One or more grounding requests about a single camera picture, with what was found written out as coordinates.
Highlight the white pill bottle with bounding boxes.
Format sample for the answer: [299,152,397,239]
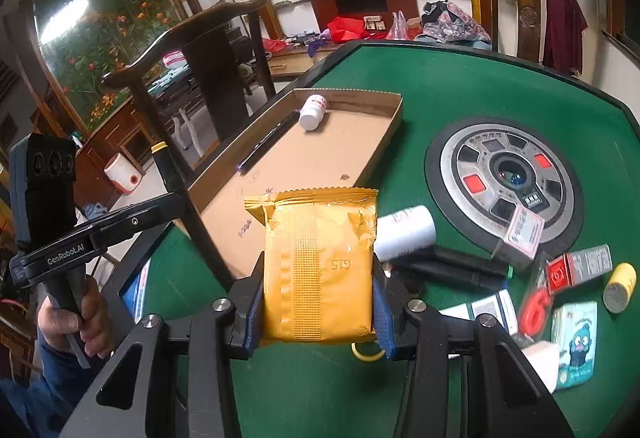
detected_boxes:
[298,94,328,132]

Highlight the flower garden wall picture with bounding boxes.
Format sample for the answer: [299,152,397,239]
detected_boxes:
[32,0,176,134]

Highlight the pink plastic bag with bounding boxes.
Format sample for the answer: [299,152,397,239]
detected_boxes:
[387,10,411,40]

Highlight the blue and white box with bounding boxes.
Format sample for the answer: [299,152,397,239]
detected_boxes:
[439,302,475,320]
[470,289,518,336]

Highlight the person's left hand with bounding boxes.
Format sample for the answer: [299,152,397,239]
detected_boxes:
[39,275,117,361]

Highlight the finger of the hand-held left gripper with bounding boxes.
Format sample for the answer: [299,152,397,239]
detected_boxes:
[92,190,190,250]

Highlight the white bin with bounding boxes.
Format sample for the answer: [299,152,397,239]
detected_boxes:
[104,153,142,193]

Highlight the red cloth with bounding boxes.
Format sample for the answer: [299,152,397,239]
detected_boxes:
[325,15,371,43]

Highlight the long black stick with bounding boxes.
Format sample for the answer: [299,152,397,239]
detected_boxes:
[392,260,503,291]

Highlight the carved wooden chair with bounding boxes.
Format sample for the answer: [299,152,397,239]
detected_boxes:
[482,0,556,64]

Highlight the round mahjong table console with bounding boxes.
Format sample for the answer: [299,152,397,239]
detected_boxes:
[424,117,586,249]

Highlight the black marker purple ends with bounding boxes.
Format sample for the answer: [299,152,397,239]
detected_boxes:
[239,110,301,174]

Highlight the white cylinder bottle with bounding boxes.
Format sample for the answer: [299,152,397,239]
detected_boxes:
[374,205,437,263]

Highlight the small clear sachet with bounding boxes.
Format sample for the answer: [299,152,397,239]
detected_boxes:
[491,205,545,274]

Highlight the shallow cardboard box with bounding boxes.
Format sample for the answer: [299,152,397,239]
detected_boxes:
[187,88,405,279]

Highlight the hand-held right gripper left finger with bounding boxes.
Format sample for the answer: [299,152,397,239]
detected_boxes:
[59,252,266,438]

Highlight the maroon cloth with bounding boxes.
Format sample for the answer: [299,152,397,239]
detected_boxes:
[542,0,588,75]

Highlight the yellow snack packet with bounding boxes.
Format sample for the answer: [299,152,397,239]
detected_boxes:
[244,186,379,346]

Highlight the person's left forearm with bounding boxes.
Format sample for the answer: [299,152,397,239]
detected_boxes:
[0,340,108,438]

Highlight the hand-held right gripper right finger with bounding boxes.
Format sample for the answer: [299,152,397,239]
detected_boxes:
[371,263,576,438]

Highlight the cartoon tissue packet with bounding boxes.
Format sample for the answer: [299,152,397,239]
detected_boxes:
[551,300,598,390]

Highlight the red brown television cabinet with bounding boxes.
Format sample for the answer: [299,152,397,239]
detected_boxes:
[307,0,418,31]

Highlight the red and grey box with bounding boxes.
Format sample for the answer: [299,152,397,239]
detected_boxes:
[546,244,614,296]

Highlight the plain white box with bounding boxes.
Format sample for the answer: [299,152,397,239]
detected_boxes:
[520,340,561,394]

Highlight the red number candle pack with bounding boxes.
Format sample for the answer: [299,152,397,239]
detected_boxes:
[515,253,556,349]

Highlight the wooden sideboard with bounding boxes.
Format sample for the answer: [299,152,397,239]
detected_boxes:
[75,98,156,219]

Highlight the low wooden table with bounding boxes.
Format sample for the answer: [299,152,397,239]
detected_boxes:
[267,45,336,80]

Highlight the yellow tape roll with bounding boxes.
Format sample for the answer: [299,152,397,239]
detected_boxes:
[602,262,637,314]

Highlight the dark wooden chair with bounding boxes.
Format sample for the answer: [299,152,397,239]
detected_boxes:
[102,0,278,291]

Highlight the cream case gold keyring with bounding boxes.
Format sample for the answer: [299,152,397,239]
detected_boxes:
[350,342,386,363]

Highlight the floral cloth pile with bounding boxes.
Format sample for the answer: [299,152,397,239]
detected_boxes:
[415,0,493,44]

